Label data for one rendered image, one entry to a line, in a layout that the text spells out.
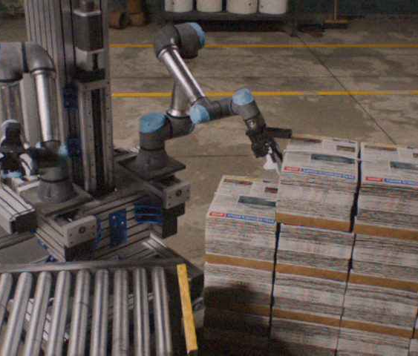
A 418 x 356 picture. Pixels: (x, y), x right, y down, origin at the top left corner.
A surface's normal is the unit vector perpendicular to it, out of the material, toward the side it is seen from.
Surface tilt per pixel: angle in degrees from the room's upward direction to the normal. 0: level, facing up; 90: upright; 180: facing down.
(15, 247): 0
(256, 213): 1
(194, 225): 0
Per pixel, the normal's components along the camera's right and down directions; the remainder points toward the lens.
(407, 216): -0.18, 0.45
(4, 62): 0.27, 0.36
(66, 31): 0.66, 0.36
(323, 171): 0.06, -0.87
